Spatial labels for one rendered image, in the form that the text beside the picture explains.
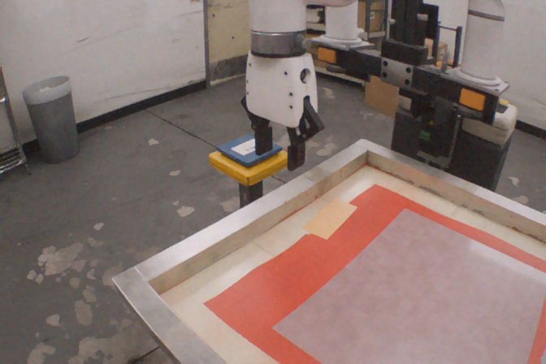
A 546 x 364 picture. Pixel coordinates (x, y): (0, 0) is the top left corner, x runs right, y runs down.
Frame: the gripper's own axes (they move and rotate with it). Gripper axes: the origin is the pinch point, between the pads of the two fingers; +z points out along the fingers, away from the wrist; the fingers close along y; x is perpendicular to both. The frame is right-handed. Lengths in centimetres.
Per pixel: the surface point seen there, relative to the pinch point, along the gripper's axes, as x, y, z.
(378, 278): 1.7, -20.8, 12.1
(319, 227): -1.7, -7.1, 12.0
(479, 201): -24.7, -28.0, 10.1
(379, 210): -12.6, -12.1, 12.3
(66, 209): 15, 187, 106
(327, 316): 11.8, -19.5, 11.9
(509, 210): -24.7, -34.2, 9.4
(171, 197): -52, 147, 108
